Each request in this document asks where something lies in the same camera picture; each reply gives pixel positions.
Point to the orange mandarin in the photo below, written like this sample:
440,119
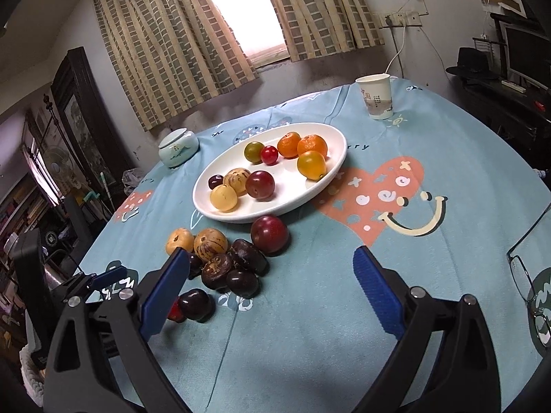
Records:
287,145
312,142

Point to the green yellow round fruit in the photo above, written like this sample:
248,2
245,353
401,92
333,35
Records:
252,152

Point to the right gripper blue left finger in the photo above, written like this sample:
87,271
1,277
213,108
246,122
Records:
158,291

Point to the dark wooden cabinet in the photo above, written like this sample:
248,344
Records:
99,151

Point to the clear plastic bag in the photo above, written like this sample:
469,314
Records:
131,179

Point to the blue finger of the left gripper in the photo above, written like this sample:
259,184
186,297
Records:
107,278

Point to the small red tomato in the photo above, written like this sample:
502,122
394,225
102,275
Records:
269,155

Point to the left checkered curtain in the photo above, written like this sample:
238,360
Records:
171,55

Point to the dark purple plum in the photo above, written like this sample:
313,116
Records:
215,180

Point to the right checkered curtain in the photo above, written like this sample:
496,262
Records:
320,28

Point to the celadon lidded ceramic jar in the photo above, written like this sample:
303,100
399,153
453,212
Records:
178,147

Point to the black computer monitor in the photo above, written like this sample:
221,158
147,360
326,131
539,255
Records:
528,54

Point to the dark wrinkled passion fruit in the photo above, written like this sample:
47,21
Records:
215,272

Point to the white oval plate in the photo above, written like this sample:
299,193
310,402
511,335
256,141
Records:
292,189

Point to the large orange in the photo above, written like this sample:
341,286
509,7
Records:
312,165

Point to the pale orange round fruit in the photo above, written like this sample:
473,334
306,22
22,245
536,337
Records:
180,238

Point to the yellow brown pear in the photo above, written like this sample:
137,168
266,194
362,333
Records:
237,179

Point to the tan round pear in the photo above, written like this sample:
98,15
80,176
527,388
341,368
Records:
223,198

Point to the dark plum near gripper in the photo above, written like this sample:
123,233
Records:
196,305

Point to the wall power strip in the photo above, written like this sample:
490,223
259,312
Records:
400,19

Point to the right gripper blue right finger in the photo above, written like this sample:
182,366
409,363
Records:
372,277

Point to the eyeglasses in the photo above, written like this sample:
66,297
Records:
529,263

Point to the large red plum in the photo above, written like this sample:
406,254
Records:
260,185

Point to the dark shiny plum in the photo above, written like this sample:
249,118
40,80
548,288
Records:
242,283

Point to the checkered curtain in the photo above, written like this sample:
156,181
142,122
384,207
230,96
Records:
171,55
320,28

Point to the blue patterned tablecloth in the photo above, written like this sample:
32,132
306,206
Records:
432,192

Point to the white paper cup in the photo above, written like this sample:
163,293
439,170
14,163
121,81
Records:
376,94

